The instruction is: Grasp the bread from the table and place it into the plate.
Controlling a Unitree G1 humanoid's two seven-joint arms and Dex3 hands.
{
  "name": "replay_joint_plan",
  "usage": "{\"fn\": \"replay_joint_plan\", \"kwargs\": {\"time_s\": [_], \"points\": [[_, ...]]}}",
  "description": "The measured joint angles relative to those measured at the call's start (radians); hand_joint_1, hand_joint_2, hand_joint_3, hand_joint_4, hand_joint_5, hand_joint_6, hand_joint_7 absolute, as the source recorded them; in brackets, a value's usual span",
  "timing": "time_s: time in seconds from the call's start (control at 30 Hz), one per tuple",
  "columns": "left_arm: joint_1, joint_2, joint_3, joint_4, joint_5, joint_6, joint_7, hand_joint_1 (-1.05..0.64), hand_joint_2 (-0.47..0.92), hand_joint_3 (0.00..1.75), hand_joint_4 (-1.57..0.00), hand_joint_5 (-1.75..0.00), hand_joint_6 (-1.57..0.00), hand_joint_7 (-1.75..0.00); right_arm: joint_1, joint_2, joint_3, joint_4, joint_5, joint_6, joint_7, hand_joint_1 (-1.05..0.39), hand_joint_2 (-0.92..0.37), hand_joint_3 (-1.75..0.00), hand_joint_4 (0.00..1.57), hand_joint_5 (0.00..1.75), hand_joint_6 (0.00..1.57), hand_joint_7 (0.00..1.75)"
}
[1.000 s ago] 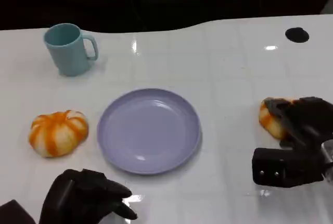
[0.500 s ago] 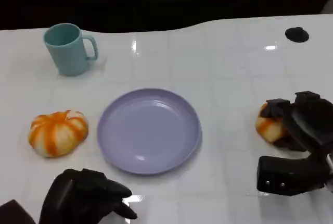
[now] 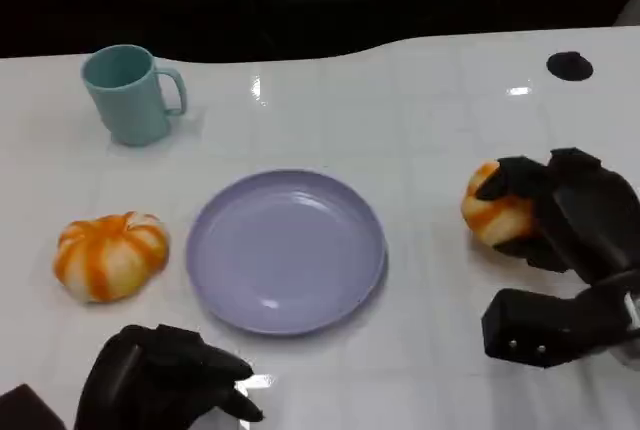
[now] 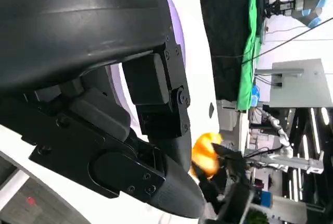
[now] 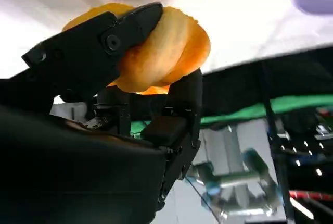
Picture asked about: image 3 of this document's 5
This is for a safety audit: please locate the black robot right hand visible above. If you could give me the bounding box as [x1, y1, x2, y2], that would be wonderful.
[474, 147, 640, 287]

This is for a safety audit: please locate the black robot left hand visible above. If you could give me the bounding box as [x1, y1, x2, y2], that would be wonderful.
[73, 324, 265, 430]

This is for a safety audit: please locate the orange and white bread roll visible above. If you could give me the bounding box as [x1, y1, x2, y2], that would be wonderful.
[53, 211, 171, 305]
[460, 160, 539, 247]

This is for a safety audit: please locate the lilac plate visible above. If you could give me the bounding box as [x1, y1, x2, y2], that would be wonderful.
[186, 168, 388, 337]

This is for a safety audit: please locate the pale green mug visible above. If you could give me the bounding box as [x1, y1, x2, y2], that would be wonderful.
[80, 45, 188, 147]

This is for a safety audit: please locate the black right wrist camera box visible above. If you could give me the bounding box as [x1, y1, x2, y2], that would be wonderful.
[481, 269, 640, 369]

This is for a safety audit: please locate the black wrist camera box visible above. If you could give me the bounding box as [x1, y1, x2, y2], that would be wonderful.
[481, 269, 640, 369]
[0, 383, 67, 430]

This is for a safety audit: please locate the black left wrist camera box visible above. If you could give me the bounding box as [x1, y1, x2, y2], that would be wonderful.
[0, 383, 67, 430]

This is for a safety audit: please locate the black table cable hole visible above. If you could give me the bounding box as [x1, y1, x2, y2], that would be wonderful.
[546, 51, 595, 82]

